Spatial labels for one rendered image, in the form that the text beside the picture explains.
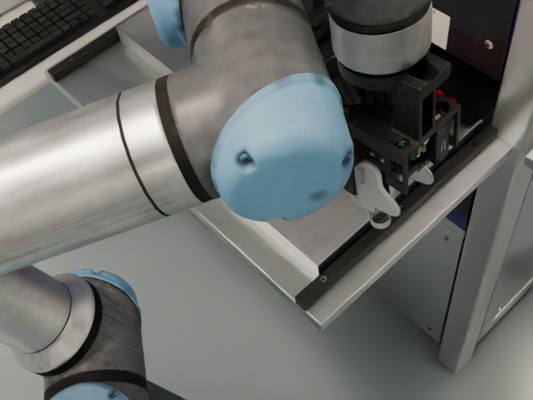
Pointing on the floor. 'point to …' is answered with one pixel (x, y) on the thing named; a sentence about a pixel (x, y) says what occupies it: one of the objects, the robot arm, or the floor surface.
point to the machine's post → (494, 201)
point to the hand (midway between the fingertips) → (374, 190)
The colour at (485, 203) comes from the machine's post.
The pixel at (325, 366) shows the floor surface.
